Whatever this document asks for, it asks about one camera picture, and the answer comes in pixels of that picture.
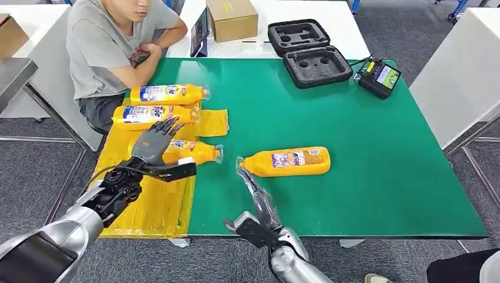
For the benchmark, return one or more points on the blue metal post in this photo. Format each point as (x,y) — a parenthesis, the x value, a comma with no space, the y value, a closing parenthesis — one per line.
(355,6)

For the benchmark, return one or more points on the green table mat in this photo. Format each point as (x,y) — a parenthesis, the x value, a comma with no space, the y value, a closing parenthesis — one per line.
(312,117)

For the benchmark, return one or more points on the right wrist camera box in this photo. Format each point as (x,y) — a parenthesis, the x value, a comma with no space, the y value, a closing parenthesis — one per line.
(252,232)

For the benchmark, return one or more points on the orange plastic detergent bottle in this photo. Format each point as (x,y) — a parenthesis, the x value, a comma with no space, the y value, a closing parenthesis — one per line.
(183,94)
(289,162)
(172,114)
(199,152)

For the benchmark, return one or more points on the person's left hand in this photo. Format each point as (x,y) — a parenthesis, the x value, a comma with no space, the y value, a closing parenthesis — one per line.
(148,48)

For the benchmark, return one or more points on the seated person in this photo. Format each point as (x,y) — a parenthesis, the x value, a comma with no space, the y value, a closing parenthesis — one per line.
(101,47)

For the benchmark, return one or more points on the open black foam case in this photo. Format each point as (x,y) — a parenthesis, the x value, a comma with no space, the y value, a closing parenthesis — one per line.
(316,66)

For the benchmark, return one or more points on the long white table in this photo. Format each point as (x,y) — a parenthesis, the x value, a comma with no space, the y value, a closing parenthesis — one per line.
(304,11)

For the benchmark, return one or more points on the open brown cardboard box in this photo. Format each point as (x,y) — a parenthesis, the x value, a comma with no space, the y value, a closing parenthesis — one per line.
(11,35)

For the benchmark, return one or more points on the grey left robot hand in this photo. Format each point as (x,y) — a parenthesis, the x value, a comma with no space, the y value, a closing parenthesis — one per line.
(150,144)

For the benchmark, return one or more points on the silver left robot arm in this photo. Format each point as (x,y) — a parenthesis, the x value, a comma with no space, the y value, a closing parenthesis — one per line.
(70,230)

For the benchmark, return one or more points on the closed brown cardboard box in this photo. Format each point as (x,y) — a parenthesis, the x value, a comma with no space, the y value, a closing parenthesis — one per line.
(232,19)

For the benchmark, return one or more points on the yellow sheet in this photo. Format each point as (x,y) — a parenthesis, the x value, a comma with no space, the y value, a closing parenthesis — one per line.
(156,203)

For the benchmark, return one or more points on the standing person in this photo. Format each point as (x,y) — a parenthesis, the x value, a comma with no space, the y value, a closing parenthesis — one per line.
(461,267)

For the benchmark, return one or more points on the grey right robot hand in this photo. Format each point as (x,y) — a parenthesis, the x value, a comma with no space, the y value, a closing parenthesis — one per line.
(265,211)

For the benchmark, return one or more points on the white side table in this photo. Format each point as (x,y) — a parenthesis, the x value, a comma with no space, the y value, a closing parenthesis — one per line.
(51,58)

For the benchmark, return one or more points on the work table with white feet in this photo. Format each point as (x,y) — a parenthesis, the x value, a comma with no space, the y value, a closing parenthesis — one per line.
(351,243)

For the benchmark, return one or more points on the blue metal rack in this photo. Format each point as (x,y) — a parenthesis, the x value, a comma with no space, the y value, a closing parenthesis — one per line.
(455,9)

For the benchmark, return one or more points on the black tablet on stand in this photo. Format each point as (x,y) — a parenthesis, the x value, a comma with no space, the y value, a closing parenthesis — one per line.
(200,33)

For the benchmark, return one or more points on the white table with metal legs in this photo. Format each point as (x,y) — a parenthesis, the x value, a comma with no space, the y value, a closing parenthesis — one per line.
(457,78)

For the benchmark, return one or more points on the black remote controller with screen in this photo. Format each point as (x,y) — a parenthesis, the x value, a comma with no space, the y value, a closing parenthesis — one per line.
(377,80)

